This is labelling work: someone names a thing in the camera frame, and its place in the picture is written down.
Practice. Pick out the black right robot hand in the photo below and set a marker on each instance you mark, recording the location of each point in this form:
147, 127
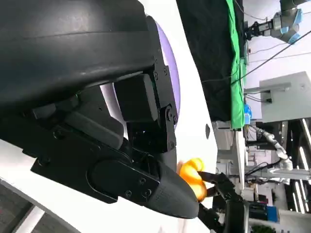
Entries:
226, 187

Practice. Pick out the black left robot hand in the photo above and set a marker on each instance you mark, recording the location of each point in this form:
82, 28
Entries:
73, 72

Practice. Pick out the grey machine cabinet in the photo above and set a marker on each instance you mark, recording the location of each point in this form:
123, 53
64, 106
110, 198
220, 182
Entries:
286, 97

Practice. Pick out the orange and white bread roll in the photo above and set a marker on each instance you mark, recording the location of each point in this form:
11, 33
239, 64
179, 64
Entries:
192, 176

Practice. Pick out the black backdrop cloth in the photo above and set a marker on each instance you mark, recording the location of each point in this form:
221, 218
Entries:
209, 60

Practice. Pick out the green cloth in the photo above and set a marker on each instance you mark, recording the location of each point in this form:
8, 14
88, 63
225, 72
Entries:
236, 97

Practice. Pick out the lilac plate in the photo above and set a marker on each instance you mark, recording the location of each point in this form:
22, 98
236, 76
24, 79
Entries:
171, 80

